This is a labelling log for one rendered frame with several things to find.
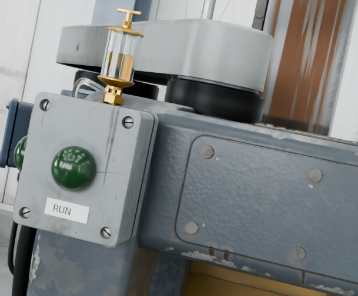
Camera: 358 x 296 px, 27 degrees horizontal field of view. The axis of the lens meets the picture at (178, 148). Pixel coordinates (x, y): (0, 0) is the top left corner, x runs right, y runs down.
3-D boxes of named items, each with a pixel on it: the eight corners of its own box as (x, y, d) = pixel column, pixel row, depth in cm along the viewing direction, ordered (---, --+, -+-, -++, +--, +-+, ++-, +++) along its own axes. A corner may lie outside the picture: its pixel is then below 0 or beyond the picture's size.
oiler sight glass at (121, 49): (95, 74, 55) (104, 28, 55) (106, 77, 58) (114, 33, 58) (126, 80, 55) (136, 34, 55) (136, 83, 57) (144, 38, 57)
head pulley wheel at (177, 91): (151, 103, 64) (157, 74, 63) (175, 107, 72) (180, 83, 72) (253, 123, 62) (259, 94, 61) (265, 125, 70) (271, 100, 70)
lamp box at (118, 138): (10, 222, 49) (35, 90, 49) (38, 216, 54) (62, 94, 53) (115, 248, 48) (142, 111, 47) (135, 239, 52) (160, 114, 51)
